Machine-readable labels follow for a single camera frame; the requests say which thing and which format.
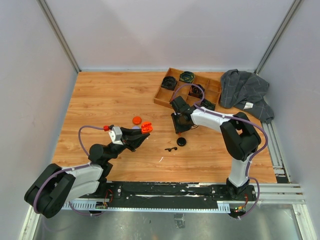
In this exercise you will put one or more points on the orange earbud case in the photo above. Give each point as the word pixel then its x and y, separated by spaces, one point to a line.
pixel 146 127
pixel 137 120

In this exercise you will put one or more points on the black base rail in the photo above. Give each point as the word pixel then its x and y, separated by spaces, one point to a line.
pixel 168 196

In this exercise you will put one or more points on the black earbud case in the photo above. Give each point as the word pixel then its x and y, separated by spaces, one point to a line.
pixel 181 141

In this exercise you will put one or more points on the dark red rolled belt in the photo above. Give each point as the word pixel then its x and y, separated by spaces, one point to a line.
pixel 196 91

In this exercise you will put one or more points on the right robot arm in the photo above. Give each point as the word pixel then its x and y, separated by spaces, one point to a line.
pixel 239 135

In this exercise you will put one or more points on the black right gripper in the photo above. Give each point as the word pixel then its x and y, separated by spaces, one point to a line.
pixel 179 129

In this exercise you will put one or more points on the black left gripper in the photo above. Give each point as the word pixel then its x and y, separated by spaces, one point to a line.
pixel 133 139

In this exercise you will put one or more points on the grey crumpled cloth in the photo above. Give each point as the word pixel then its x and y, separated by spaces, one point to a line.
pixel 246 91

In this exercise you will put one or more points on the black earbud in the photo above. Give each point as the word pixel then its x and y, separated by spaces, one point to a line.
pixel 170 149

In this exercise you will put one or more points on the wooden compartment tray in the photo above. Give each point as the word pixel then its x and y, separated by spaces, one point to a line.
pixel 209 80

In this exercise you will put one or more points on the dark green rolled belt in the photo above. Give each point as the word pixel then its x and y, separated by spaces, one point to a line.
pixel 208 104

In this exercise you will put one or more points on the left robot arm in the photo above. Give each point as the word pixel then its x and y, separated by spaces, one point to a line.
pixel 58 185

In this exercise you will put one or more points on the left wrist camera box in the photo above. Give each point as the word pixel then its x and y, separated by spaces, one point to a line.
pixel 115 135

